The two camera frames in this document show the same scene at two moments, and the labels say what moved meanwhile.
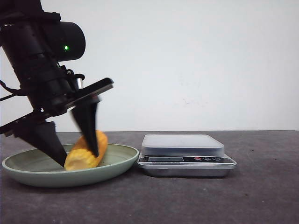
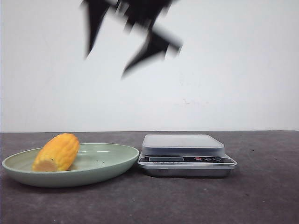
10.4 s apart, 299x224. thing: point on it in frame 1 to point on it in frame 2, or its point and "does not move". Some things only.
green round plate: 32,168 does not move
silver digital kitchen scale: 184,155 does not move
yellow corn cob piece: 81,157 to 58,153
